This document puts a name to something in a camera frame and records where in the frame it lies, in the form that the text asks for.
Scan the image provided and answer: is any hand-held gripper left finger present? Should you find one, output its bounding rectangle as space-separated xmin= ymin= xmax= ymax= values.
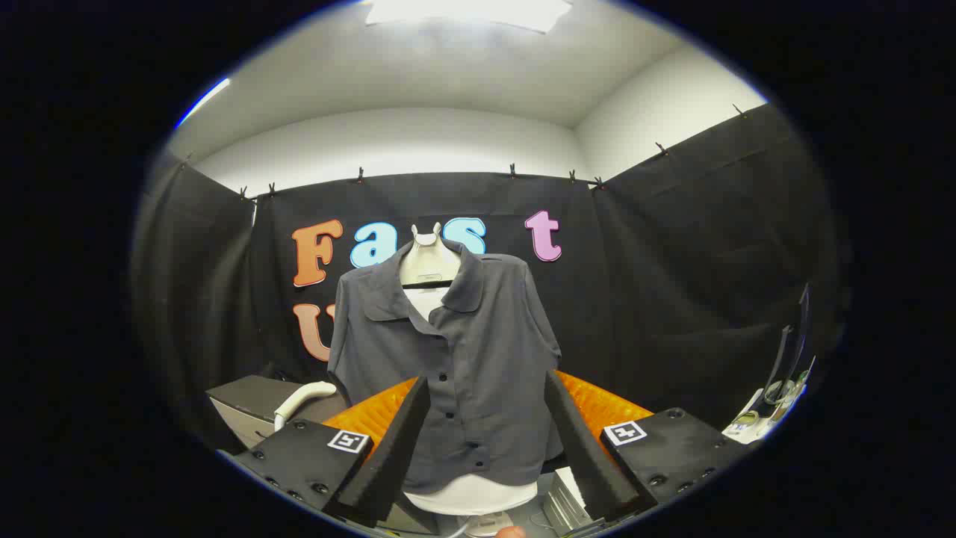
xmin=228 ymin=375 xmax=432 ymax=528

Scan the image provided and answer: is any narrow ceiling light strip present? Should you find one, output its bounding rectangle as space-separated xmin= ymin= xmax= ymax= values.
xmin=178 ymin=77 xmax=232 ymax=128

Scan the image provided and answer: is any black backdrop cloth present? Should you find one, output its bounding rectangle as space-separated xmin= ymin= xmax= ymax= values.
xmin=131 ymin=105 xmax=852 ymax=457

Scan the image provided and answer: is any white ironing form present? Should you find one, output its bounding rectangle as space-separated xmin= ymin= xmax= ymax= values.
xmin=403 ymin=287 xmax=538 ymax=516

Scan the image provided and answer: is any ceiling light panel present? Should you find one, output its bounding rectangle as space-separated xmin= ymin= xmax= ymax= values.
xmin=364 ymin=0 xmax=573 ymax=34

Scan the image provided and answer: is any grey cabinet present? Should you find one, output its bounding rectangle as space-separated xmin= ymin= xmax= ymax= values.
xmin=205 ymin=374 xmax=352 ymax=451

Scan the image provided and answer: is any white garment steamer head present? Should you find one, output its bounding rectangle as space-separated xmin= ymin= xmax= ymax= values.
xmin=273 ymin=380 xmax=338 ymax=433

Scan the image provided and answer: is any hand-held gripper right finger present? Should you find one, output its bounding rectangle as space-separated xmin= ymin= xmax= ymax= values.
xmin=544 ymin=369 xmax=755 ymax=525

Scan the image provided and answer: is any grey button-up shirt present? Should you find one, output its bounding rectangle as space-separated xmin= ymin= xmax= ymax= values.
xmin=327 ymin=239 xmax=565 ymax=495

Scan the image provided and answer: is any pile of small white items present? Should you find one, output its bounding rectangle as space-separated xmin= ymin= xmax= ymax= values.
xmin=721 ymin=284 xmax=816 ymax=446

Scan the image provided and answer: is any cream garment hanger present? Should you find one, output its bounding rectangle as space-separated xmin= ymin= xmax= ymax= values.
xmin=400 ymin=222 xmax=464 ymax=289

